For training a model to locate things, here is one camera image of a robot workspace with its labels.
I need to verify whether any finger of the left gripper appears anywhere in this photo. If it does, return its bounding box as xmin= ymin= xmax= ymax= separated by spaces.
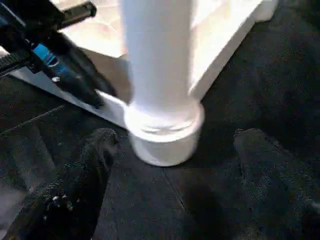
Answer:
xmin=54 ymin=1 xmax=99 ymax=30
xmin=50 ymin=35 xmax=119 ymax=110

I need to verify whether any white plastic table leg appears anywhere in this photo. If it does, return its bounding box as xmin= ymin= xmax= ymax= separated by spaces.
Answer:
xmin=119 ymin=0 xmax=206 ymax=167

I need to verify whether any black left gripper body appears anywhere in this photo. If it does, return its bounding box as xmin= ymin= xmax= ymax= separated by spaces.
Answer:
xmin=0 ymin=0 xmax=76 ymax=86

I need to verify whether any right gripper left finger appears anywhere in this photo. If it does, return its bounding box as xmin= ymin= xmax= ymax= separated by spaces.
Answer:
xmin=2 ymin=128 xmax=120 ymax=240

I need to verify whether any white plastic table top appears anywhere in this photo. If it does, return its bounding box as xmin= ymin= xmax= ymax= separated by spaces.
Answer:
xmin=10 ymin=0 xmax=280 ymax=131

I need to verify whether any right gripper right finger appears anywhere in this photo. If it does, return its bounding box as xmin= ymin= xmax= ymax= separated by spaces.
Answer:
xmin=233 ymin=128 xmax=320 ymax=240

